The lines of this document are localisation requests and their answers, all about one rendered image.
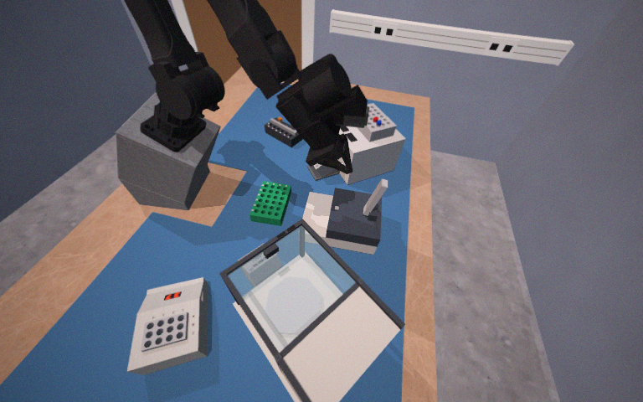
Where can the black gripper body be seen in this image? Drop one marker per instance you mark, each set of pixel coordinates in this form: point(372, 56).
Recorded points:
point(316, 154)

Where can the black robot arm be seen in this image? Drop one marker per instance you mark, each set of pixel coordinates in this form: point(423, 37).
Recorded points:
point(185, 94)

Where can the green tube rack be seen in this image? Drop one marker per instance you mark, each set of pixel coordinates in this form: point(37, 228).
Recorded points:
point(271, 203)

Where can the blue bench mat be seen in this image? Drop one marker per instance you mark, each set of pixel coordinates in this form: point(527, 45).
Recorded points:
point(84, 356)

